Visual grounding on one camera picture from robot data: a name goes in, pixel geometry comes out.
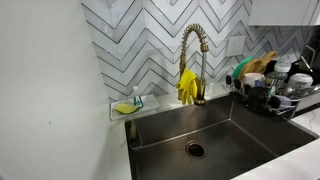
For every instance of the dark steel sink basin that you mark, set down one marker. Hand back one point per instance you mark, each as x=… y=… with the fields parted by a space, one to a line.
x=233 y=146

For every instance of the clear soap bottle blue liquid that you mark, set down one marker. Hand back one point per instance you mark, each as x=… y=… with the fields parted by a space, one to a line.
x=137 y=98

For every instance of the stainless steel pot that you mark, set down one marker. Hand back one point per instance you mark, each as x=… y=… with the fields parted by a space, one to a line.
x=308 y=90

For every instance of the black cup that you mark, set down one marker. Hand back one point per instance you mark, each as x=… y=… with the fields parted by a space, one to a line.
x=258 y=98

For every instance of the wooden bowl with heart mark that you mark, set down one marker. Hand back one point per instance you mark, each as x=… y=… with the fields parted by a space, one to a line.
x=250 y=68

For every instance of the yellow sponge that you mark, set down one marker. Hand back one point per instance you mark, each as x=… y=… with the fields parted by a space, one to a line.
x=125 y=108

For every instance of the sink caddy with brush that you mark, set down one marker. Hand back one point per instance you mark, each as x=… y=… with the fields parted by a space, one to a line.
x=133 y=130

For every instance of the clear bottle with white cap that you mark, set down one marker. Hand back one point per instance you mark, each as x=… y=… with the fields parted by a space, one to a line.
x=279 y=71

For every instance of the white lidded container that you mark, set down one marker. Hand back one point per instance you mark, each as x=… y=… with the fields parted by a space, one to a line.
x=300 y=80

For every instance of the white wall outlet plate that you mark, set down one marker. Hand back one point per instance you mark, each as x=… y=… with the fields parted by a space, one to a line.
x=235 y=46

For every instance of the round sink drain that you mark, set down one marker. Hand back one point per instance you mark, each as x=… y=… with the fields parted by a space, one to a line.
x=196 y=150

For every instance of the white upper cabinet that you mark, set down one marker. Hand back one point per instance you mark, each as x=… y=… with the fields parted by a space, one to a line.
x=280 y=11

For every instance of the green plate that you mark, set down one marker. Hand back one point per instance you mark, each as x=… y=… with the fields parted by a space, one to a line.
x=242 y=65

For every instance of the yellow rubber gloves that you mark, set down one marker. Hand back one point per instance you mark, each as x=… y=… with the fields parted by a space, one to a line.
x=186 y=83

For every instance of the gold spring neck faucet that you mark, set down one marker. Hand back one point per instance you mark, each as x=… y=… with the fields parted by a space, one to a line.
x=204 y=45

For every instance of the plain wooden bowl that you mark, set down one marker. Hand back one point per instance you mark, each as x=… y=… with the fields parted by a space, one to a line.
x=268 y=58

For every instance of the dark tinted plastic appliance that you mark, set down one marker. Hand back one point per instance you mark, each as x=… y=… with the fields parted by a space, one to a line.
x=313 y=40

